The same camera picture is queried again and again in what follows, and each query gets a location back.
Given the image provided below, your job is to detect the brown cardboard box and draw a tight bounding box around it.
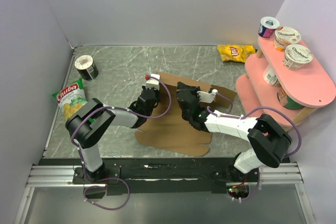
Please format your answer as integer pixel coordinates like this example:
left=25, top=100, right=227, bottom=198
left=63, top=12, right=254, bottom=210
left=134, top=72, right=237, bottom=156

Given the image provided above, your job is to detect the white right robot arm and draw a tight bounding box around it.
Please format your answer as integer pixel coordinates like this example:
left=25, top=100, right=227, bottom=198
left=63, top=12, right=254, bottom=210
left=176, top=81, right=292, bottom=182

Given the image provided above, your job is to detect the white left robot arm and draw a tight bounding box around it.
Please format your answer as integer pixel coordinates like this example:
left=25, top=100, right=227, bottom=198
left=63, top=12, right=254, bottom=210
left=66, top=84, right=160, bottom=183

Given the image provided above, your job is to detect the black can white lid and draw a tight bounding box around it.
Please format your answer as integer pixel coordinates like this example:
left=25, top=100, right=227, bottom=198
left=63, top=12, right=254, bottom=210
left=74, top=55, right=99, bottom=81

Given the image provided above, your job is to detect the yellow Lays chips bag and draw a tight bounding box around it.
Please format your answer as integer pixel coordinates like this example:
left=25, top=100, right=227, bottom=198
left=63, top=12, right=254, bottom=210
left=217, top=44, right=256, bottom=63

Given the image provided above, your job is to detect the green Chuba chips bag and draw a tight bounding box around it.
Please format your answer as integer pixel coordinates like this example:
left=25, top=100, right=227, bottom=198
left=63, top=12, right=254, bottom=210
left=52, top=78, right=87, bottom=121

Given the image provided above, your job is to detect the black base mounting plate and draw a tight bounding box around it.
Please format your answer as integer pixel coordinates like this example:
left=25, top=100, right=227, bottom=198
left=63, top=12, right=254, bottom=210
left=39, top=157, right=258, bottom=196

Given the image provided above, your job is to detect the white cup middle shelf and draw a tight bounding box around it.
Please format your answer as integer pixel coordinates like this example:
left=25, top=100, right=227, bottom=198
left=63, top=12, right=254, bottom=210
left=263, top=65, right=281, bottom=87

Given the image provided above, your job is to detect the green can lower shelf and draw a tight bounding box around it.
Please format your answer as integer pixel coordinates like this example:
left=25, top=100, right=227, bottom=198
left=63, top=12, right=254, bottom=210
left=277, top=88, right=304, bottom=110

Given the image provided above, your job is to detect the pink three-tier shelf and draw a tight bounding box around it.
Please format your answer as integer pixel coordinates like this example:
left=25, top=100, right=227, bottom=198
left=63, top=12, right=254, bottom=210
left=235, top=37, right=335, bottom=124

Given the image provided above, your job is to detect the purple white yogurt cup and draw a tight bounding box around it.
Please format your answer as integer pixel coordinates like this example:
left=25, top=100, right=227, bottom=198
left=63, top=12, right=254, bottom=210
left=258, top=16, right=280, bottom=39

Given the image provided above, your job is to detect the Chobani yogurt cup front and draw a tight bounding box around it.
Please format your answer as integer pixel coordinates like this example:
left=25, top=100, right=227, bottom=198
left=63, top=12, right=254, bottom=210
left=282, top=44, right=313, bottom=71

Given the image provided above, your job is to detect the chobani yogurt cup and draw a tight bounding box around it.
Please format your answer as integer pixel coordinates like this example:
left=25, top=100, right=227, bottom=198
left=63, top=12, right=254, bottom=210
left=282, top=44, right=313, bottom=71
left=274, top=26, right=301, bottom=51

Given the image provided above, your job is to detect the Chobani yogurt cup rear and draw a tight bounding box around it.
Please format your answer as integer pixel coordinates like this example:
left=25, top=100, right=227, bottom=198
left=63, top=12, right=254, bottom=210
left=274, top=26, right=301, bottom=51

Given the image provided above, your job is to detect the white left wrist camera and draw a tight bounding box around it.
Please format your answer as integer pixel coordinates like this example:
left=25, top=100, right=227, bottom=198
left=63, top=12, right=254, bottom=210
left=145, top=74, right=160, bottom=90

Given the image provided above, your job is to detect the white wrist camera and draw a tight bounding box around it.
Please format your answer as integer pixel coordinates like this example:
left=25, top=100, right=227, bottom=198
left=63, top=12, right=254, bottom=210
left=197, top=89, right=218, bottom=103
left=145, top=74, right=160, bottom=90

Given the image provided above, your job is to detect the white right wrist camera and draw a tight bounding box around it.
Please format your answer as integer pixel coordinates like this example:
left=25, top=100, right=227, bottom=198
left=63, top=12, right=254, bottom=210
left=197, top=89, right=218, bottom=103

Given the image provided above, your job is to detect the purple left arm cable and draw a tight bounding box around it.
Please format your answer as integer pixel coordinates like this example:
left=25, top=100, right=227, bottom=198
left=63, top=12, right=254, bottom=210
left=70, top=77, right=173, bottom=211

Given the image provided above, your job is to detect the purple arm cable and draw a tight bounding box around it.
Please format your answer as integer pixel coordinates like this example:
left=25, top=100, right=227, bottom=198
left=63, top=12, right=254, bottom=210
left=70, top=77, right=173, bottom=211
left=206, top=91, right=302, bottom=201

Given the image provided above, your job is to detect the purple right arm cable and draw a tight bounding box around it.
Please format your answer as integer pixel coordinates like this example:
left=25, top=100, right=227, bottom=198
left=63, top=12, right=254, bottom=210
left=206, top=91, right=302, bottom=201

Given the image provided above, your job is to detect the aluminium rail frame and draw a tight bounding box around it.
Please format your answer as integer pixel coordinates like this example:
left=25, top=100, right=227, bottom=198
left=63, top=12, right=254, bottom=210
left=15, top=164, right=317, bottom=223

